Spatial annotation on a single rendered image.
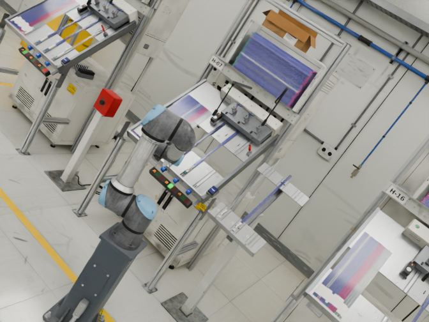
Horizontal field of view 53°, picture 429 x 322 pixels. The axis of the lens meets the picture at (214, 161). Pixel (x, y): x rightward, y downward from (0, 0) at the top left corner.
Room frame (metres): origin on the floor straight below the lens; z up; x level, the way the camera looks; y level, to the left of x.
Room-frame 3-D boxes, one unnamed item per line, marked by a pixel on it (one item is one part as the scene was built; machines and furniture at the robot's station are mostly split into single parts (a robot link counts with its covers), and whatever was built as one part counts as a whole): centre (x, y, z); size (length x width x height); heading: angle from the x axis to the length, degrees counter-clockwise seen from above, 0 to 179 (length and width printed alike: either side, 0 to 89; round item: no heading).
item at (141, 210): (1.77, 0.15, 0.72); 0.13 x 0.12 x 0.14; 98
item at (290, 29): (3.22, 0.00, 1.82); 0.68 x 0.30 x 0.20; 68
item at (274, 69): (2.91, 0.01, 1.52); 0.51 x 0.13 x 0.27; 68
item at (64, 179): (2.88, 0.86, 0.39); 0.24 x 0.24 x 0.78; 68
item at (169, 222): (3.04, 0.02, 0.31); 0.70 x 0.65 x 0.62; 68
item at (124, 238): (1.77, 0.15, 0.60); 0.15 x 0.15 x 0.10
